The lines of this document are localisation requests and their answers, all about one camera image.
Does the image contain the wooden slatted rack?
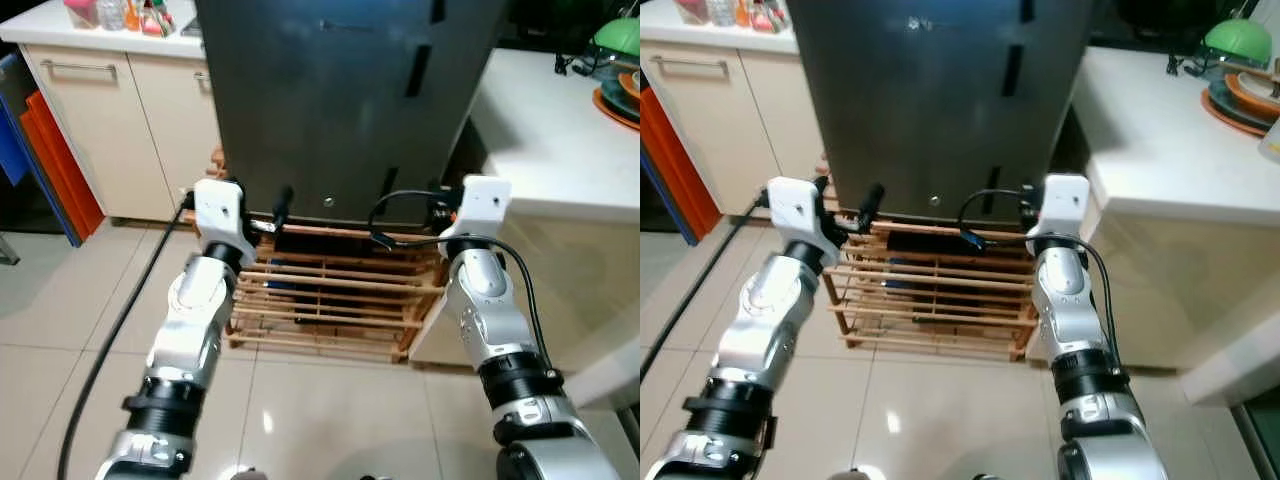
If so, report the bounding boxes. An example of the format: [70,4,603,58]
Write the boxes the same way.
[183,148,451,364]
[818,153,1043,363]

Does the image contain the cream kitchen cabinet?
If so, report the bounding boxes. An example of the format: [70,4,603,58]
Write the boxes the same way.
[640,42,831,219]
[20,42,225,223]

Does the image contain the white counter unit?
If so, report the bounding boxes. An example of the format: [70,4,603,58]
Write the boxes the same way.
[408,47,641,411]
[1025,45,1280,406]

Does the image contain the orange flat board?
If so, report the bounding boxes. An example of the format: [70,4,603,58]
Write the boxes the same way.
[640,85,723,241]
[18,88,107,243]

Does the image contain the blue flat board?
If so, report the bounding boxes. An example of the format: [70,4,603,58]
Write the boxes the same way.
[640,150,701,247]
[0,52,83,249]

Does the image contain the red white packet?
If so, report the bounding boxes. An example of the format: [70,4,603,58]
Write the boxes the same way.
[140,0,177,38]
[750,0,789,35]

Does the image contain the orange plate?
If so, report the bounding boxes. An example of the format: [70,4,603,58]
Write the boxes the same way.
[1200,88,1273,139]
[591,85,641,133]

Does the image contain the dark teal bowl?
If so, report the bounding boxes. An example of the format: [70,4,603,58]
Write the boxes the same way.
[1208,72,1271,126]
[600,60,641,106]

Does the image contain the green bowl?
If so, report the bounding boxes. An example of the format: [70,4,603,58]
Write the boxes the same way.
[590,17,641,63]
[1202,18,1273,67]

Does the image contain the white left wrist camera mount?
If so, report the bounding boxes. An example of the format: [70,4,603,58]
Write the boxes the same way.
[192,178,257,263]
[766,176,843,273]

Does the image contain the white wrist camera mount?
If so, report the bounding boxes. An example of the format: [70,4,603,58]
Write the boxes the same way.
[1028,174,1092,253]
[438,176,514,247]
[192,178,257,263]
[766,176,843,273]

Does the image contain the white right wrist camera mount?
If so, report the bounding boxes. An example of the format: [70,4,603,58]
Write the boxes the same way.
[1028,174,1092,253]
[438,176,514,247]

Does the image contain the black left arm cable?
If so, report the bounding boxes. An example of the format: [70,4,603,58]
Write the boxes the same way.
[56,195,196,480]
[640,195,771,386]

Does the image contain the thin black cable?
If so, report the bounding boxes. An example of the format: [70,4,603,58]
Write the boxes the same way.
[553,45,601,79]
[1165,48,1213,79]

